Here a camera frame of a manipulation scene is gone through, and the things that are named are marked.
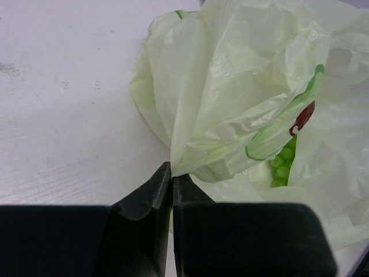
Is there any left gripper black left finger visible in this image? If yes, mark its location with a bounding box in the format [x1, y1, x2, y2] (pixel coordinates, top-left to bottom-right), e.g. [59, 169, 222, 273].
[1, 162, 172, 276]

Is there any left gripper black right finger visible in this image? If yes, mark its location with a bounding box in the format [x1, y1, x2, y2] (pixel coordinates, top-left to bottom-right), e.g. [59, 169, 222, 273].
[173, 175, 337, 276]

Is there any light green plastic bag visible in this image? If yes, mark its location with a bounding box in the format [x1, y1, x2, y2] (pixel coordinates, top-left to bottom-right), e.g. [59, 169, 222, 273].
[130, 1, 368, 250]

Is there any green fake grape bunch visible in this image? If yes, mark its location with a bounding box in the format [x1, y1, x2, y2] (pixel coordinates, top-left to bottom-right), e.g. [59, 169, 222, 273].
[270, 136, 297, 188]

